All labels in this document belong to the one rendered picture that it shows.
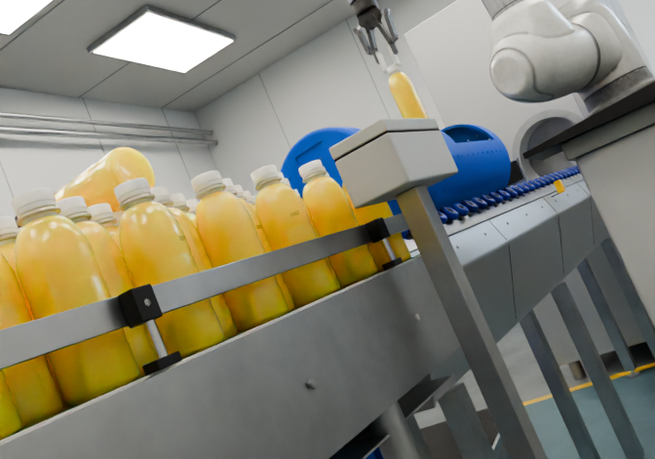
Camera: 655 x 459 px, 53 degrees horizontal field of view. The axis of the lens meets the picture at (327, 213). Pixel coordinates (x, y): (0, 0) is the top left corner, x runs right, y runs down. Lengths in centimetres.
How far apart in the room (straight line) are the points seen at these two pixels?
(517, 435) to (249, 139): 664
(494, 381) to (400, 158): 36
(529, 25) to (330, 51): 574
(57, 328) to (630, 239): 123
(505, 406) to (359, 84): 609
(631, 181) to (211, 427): 112
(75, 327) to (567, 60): 115
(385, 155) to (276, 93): 645
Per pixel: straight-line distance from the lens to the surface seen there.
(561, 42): 150
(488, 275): 165
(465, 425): 140
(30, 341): 60
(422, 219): 102
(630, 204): 155
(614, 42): 164
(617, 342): 334
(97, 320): 64
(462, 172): 174
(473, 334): 103
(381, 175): 95
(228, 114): 766
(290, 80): 731
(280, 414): 74
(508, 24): 151
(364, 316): 92
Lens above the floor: 91
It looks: 6 degrees up
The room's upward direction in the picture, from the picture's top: 23 degrees counter-clockwise
